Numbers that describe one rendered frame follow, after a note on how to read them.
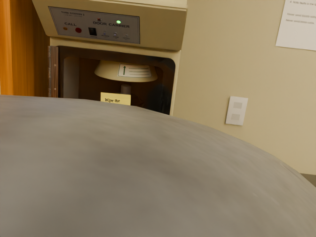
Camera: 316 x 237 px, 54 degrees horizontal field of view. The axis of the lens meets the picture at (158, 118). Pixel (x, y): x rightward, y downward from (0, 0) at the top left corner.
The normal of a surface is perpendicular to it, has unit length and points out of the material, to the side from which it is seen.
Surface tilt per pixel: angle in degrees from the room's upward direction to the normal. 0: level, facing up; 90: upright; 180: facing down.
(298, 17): 90
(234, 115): 90
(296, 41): 90
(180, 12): 135
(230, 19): 90
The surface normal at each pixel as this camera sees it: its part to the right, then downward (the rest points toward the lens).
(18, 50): 0.99, 0.12
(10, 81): -0.05, 0.31
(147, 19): -0.11, 0.88
